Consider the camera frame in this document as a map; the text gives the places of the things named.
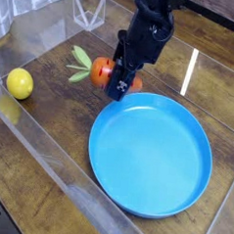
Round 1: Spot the clear acrylic back barrier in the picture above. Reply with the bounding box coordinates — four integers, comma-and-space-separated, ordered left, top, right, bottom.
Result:
0, 0, 234, 131

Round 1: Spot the blue round plastic tray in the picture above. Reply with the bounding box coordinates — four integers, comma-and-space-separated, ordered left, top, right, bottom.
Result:
88, 93, 212, 218

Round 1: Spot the clear acrylic corner bracket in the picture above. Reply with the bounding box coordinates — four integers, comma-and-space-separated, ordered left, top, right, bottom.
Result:
72, 0, 106, 32

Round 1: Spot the black cable loop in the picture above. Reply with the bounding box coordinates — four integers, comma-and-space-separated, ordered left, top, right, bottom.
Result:
130, 0, 178, 44

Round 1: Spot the orange toy carrot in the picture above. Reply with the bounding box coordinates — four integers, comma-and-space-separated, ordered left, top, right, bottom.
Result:
64, 44, 147, 94

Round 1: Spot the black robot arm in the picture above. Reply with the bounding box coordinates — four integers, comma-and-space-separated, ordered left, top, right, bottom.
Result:
105, 0, 186, 102

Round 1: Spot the clear acrylic barrier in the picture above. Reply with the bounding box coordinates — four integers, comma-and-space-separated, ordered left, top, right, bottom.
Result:
0, 0, 234, 131
0, 81, 144, 234

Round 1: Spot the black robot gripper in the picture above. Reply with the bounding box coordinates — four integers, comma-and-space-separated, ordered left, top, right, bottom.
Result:
105, 10, 174, 102

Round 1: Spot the yellow toy lemon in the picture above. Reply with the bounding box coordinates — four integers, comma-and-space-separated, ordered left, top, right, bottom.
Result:
6, 68, 34, 100

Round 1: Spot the clear acrylic front barrier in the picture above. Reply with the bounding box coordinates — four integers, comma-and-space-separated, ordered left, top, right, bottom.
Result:
0, 81, 144, 234

